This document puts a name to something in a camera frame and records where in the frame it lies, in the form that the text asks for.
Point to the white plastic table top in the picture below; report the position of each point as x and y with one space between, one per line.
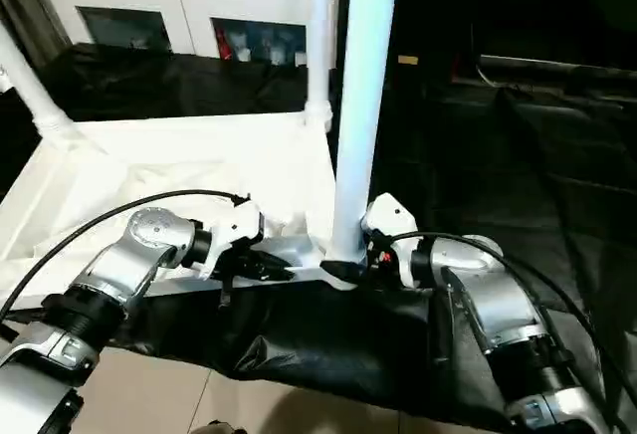
149 165

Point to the white plastic table leg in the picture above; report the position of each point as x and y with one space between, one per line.
35 91
363 76
318 36

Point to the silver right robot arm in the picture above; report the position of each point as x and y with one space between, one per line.
498 305

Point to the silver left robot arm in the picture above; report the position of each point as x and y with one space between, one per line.
129 265

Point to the black plastic table mat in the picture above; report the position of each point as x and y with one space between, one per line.
537 175

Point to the small tan tag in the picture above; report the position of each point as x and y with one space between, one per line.
408 60

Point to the black flat bar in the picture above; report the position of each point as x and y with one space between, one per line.
557 68

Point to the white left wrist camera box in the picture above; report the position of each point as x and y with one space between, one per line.
231 227

